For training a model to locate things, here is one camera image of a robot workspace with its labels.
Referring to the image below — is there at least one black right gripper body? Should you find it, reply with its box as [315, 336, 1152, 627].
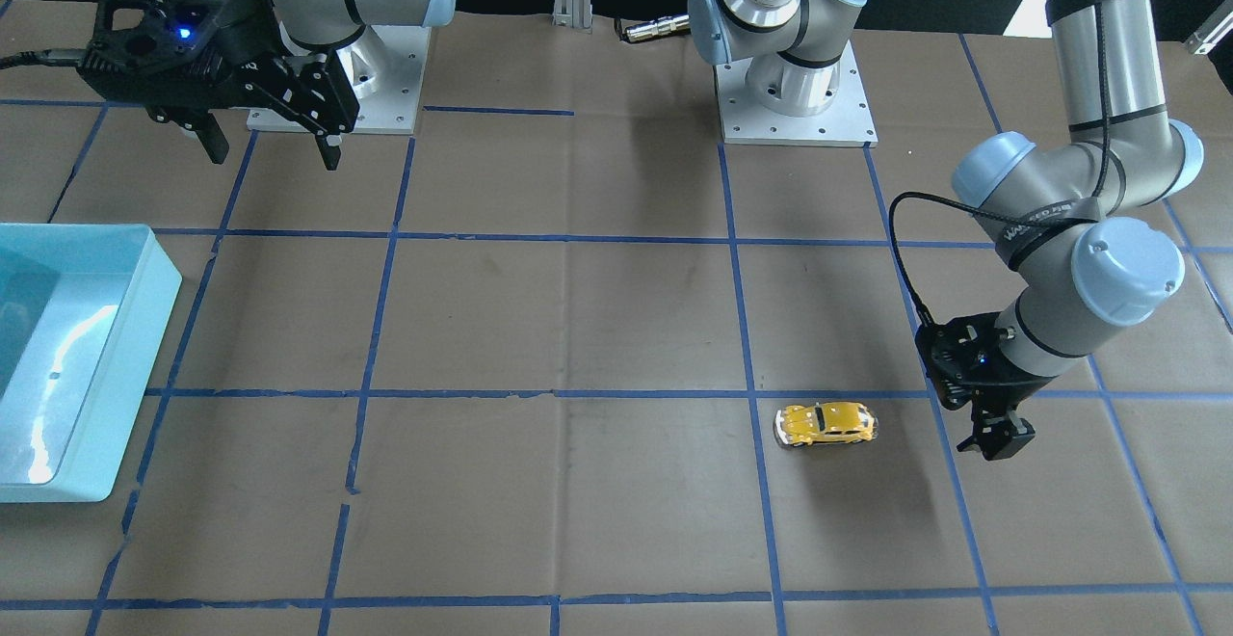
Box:
[76, 0, 358, 136]

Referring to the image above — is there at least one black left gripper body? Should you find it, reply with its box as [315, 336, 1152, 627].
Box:
[912, 312, 1051, 425]

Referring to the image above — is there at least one yellow beetle toy car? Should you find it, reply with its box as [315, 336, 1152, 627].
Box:
[774, 402, 879, 447]

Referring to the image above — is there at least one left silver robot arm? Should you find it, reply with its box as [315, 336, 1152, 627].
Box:
[687, 0, 1205, 461]

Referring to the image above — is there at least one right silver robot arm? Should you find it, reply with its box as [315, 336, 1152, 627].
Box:
[72, 0, 457, 171]

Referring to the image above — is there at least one light blue plastic bin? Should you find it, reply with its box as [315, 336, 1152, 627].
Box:
[1, 223, 182, 504]

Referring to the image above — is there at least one brown paper table cover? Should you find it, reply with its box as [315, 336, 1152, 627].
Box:
[2, 14, 1232, 635]

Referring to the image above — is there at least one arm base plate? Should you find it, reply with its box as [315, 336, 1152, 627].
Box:
[247, 23, 433, 134]
[714, 43, 879, 147]

